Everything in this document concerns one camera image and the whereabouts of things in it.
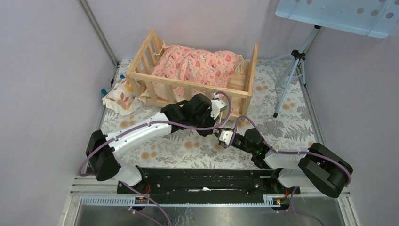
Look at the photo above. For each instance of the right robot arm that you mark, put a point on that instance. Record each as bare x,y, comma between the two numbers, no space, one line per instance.
316,166

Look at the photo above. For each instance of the grey diagonal pole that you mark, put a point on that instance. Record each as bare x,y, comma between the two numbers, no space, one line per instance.
98,31

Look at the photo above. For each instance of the wooden pet bed frame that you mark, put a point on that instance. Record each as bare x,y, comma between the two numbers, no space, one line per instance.
160,90

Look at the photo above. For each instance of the light blue perforated panel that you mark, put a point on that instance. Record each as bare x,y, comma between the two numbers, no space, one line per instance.
372,18

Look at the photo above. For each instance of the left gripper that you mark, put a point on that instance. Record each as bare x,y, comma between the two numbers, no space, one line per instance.
211,115

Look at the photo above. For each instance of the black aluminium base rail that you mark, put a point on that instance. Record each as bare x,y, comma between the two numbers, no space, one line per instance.
192,188

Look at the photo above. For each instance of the pink patterned bed cushion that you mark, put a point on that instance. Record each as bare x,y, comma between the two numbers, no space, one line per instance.
198,66

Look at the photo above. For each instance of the floral small pillow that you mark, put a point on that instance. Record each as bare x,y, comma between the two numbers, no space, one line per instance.
122,99

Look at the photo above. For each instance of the floral table mat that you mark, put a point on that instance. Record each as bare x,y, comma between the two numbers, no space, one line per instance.
290,130

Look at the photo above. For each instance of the black tripod stand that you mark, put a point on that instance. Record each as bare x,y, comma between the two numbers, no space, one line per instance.
295,70

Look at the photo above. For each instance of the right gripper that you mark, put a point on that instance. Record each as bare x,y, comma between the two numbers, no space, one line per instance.
219,141

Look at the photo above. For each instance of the blue toy item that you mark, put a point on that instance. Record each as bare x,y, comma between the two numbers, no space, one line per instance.
115,84

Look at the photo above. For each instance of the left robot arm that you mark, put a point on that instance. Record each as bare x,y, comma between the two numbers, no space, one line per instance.
104,151

